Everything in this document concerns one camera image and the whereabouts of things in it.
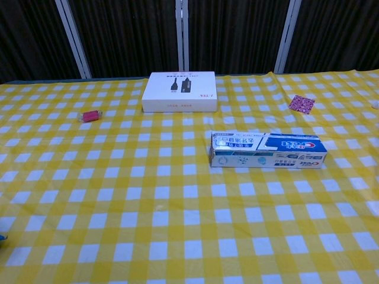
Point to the blue white toothpaste carton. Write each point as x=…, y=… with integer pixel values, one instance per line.
x=266, y=151

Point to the yellow white checked tablecloth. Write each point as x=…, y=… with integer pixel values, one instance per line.
x=118, y=207

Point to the pink wrapped candy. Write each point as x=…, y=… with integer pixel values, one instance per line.
x=89, y=115

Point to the pink patterned square packet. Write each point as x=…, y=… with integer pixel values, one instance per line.
x=302, y=103

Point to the blue object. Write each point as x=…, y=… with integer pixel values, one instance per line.
x=2, y=238

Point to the white partition frame post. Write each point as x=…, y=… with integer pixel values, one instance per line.
x=286, y=35
x=74, y=38
x=182, y=35

